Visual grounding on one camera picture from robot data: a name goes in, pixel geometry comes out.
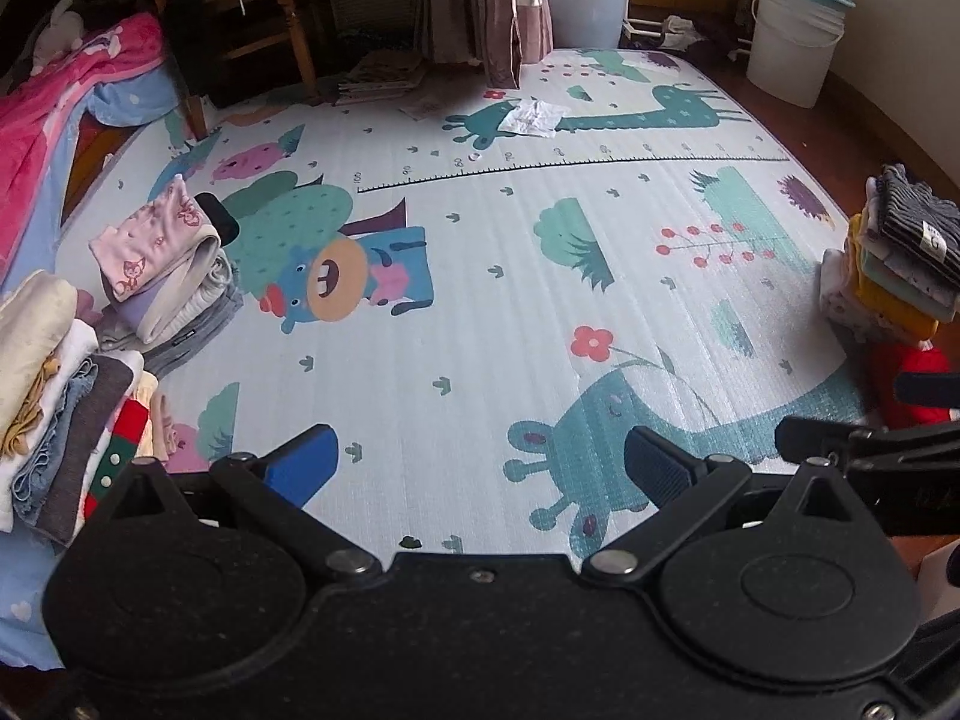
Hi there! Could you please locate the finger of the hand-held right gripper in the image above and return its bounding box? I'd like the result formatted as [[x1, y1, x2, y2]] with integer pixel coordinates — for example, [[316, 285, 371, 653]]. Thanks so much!
[[895, 370, 960, 407], [775, 415, 960, 475]]

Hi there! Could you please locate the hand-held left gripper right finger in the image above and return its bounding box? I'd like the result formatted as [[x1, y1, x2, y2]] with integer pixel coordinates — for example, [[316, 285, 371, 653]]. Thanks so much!
[[581, 426, 853, 583]]

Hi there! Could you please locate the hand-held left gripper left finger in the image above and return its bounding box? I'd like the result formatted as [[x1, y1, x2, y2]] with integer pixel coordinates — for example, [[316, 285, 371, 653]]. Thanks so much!
[[112, 424, 380, 580]]

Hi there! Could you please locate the red knitted sweater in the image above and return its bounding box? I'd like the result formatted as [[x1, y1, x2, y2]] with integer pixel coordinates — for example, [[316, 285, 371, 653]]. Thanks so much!
[[870, 341, 958, 430]]

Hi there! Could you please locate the stack of small folded clothes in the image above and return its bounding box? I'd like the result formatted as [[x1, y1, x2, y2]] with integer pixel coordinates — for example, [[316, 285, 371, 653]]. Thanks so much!
[[820, 163, 960, 347]]

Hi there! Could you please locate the pile of pink printed clothes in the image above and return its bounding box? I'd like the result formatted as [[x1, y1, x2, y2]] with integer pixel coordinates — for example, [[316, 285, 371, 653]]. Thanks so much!
[[88, 174, 245, 380]]

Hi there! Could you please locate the stack of beige folded clothes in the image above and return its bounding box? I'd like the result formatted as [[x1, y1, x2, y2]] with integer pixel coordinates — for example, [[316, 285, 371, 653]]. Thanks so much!
[[0, 270, 197, 542]]

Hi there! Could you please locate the cartoon printed play mat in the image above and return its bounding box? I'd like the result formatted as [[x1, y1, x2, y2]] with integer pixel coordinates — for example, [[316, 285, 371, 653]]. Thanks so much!
[[60, 49, 887, 565]]

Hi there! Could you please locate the light blue bedsheet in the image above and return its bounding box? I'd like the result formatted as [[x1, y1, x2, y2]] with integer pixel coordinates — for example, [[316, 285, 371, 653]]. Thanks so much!
[[0, 521, 76, 672]]

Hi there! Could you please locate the crumpled white paper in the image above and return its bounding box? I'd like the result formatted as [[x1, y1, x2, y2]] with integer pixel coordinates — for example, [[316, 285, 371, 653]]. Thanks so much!
[[498, 97, 565, 139]]

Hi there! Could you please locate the white bucket with teal rim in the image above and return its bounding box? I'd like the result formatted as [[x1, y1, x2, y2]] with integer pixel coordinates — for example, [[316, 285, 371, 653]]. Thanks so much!
[[746, 0, 856, 109]]

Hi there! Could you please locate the stack of magazines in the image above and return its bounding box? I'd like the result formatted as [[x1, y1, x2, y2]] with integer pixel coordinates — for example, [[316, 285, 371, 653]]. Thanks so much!
[[334, 49, 428, 106]]

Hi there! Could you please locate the dark cloth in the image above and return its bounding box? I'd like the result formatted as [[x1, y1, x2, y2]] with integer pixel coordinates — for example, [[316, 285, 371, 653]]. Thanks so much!
[[686, 13, 752, 65]]

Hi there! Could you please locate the pink printed blanket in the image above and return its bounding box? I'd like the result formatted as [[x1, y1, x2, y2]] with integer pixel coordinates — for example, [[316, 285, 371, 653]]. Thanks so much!
[[0, 13, 167, 280]]

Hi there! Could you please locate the wooden chair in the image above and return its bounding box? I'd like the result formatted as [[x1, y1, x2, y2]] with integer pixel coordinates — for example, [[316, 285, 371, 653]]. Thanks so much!
[[127, 0, 323, 140]]

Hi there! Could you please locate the brown and pink curtain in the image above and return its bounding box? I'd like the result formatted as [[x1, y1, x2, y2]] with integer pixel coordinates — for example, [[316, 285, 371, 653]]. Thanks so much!
[[420, 0, 554, 89]]

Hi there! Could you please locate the white plush toy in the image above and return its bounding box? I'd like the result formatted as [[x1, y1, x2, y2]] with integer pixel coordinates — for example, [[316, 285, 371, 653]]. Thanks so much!
[[30, 0, 88, 77]]

